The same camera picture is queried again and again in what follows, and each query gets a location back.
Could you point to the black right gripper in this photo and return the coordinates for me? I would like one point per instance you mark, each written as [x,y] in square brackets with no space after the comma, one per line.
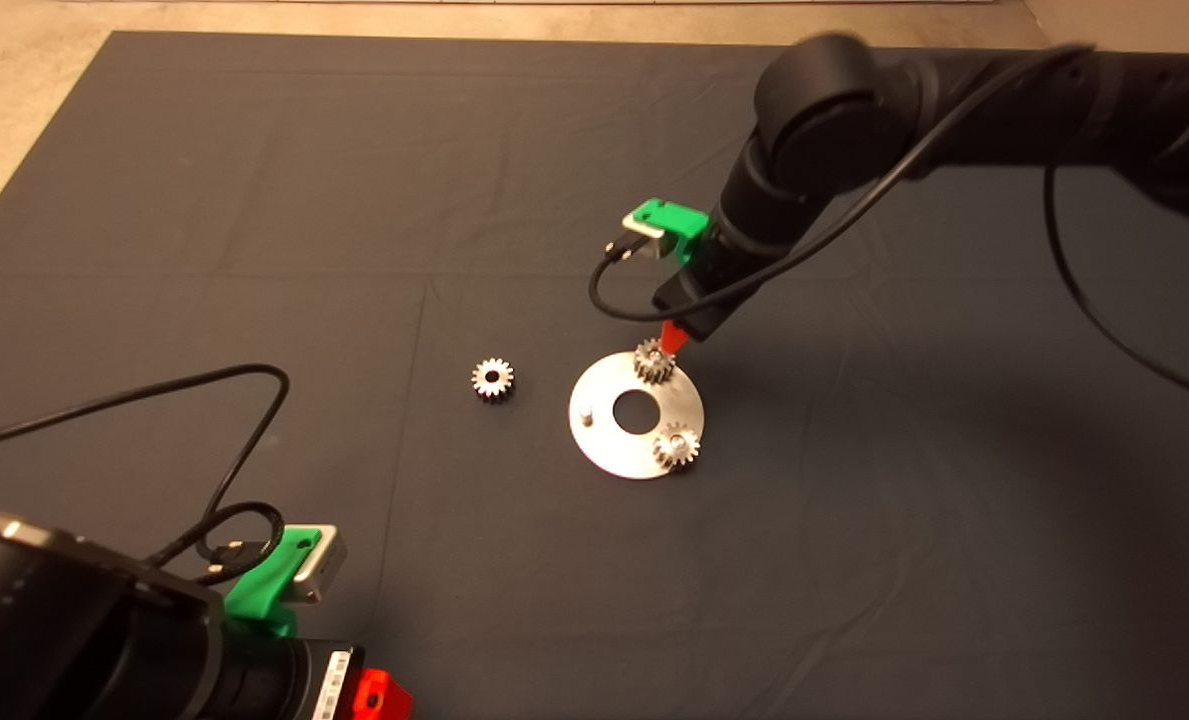
[704,300]

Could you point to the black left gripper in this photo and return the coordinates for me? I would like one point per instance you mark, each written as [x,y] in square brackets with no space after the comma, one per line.
[279,685]

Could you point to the small steel planetary gear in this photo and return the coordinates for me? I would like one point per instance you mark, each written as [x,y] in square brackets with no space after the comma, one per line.
[654,365]
[687,450]
[480,382]

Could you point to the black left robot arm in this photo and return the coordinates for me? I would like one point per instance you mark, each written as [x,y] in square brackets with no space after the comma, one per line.
[44,620]

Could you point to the round metal carrier plate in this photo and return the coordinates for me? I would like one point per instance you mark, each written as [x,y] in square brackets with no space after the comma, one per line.
[604,450]

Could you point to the dark grey table cloth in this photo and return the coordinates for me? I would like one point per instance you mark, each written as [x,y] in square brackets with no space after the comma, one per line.
[354,200]

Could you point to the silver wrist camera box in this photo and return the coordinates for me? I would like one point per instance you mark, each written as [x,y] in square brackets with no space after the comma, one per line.
[324,562]
[649,240]

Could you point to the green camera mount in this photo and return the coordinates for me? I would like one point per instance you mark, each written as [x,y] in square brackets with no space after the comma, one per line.
[679,220]
[264,588]

